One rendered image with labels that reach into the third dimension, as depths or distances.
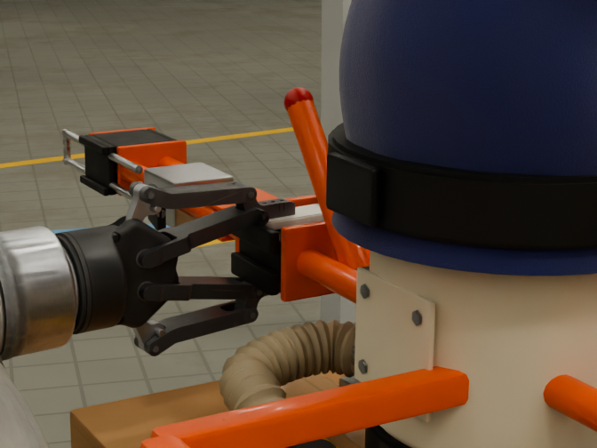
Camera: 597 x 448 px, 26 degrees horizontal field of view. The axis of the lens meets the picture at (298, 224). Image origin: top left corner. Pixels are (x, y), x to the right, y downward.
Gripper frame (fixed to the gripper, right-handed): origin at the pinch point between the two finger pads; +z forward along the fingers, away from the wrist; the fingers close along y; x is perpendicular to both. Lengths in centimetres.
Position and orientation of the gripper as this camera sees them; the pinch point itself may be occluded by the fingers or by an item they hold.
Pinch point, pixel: (293, 243)
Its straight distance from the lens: 104.7
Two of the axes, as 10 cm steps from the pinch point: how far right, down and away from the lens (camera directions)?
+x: 5.5, 2.2, -8.1
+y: 0.0, 9.7, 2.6
